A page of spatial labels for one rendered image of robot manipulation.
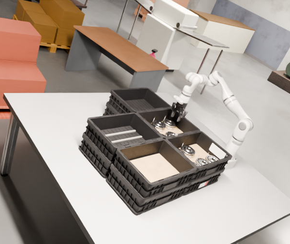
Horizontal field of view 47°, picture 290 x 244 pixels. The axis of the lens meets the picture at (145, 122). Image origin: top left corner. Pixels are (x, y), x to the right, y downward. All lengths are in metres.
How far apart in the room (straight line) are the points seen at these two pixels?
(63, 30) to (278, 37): 6.56
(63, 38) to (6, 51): 1.79
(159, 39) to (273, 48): 4.95
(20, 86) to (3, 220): 1.33
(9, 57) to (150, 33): 3.05
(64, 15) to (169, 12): 1.82
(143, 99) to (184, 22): 3.19
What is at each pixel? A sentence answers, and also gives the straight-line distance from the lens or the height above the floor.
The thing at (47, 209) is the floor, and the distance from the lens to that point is 2.70.
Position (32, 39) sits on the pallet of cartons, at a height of 0.68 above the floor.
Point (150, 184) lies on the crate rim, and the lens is 1.71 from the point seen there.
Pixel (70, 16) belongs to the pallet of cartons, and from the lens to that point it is 5.20.
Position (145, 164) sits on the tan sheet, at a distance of 1.99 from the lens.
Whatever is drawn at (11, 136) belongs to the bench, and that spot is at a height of 0.40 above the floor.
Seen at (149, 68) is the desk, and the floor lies 0.65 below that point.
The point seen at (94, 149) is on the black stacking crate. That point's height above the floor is 0.80.
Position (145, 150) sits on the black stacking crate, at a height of 0.87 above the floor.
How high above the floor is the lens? 1.95
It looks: 28 degrees down
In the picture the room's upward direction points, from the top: 23 degrees clockwise
